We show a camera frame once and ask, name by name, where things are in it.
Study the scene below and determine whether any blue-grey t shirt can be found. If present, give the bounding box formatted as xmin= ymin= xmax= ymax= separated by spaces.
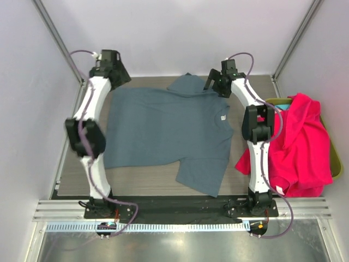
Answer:
xmin=104 ymin=74 xmax=233 ymax=197

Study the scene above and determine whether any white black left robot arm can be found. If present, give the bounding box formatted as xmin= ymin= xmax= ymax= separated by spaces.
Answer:
xmin=65 ymin=49 xmax=131 ymax=218

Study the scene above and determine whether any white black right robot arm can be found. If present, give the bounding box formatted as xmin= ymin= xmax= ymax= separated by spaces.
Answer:
xmin=204 ymin=58 xmax=275 ymax=216

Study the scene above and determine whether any teal t shirt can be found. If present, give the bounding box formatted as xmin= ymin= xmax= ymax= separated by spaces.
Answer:
xmin=275 ymin=104 xmax=291 ymax=111

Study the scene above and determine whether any magenta pink t shirt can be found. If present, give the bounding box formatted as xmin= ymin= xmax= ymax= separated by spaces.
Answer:
xmin=234 ymin=92 xmax=334 ymax=198

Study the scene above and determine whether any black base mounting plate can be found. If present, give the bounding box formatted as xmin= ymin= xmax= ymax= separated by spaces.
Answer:
xmin=83 ymin=195 xmax=279 ymax=225

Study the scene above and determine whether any olive green plastic bin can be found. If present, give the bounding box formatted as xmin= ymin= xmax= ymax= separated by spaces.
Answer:
xmin=266 ymin=98 xmax=344 ymax=180

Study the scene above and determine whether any right aluminium corner post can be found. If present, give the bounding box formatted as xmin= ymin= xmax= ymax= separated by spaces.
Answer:
xmin=272 ymin=0 xmax=323 ymax=83

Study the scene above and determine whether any aluminium corner post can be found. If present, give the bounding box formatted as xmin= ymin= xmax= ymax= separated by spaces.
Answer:
xmin=272 ymin=0 xmax=323 ymax=83
xmin=31 ymin=0 xmax=83 ymax=84

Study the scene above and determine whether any left aluminium corner post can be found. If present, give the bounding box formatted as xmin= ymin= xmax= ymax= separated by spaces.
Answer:
xmin=31 ymin=0 xmax=83 ymax=84

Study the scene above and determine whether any slotted white cable duct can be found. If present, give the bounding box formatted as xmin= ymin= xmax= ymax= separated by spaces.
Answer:
xmin=46 ymin=221 xmax=250 ymax=233

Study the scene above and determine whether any aluminium frame rail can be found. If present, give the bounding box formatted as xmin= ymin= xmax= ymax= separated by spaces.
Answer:
xmin=33 ymin=195 xmax=332 ymax=224

